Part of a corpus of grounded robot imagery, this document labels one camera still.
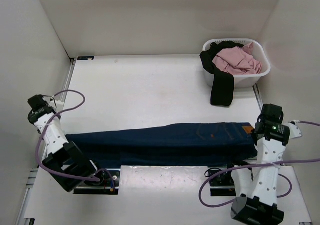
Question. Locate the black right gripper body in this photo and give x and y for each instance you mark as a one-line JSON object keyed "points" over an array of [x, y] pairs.
{"points": [[254, 135]]}

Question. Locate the dark blue denim trousers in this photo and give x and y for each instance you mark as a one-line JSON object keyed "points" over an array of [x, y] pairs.
{"points": [[181, 144]]}

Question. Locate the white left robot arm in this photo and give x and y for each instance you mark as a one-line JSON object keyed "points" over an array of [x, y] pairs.
{"points": [[64, 160]]}

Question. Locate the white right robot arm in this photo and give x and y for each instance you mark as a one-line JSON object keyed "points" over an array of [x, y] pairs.
{"points": [[256, 188]]}

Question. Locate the white plastic laundry basket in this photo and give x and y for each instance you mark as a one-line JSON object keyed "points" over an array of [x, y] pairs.
{"points": [[246, 81]]}

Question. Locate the black garment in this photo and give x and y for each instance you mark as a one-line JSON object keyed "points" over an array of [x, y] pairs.
{"points": [[222, 92]]}

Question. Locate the pink garment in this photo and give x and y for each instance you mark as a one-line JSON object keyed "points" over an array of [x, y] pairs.
{"points": [[237, 59]]}

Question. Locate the white front cover board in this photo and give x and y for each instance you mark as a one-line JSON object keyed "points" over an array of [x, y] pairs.
{"points": [[149, 195]]}

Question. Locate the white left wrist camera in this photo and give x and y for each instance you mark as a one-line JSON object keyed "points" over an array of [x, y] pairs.
{"points": [[58, 105]]}

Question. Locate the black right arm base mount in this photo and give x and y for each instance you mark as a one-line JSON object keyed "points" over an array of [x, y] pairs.
{"points": [[222, 186]]}

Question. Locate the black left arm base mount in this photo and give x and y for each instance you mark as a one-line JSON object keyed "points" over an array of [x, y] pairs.
{"points": [[108, 185]]}

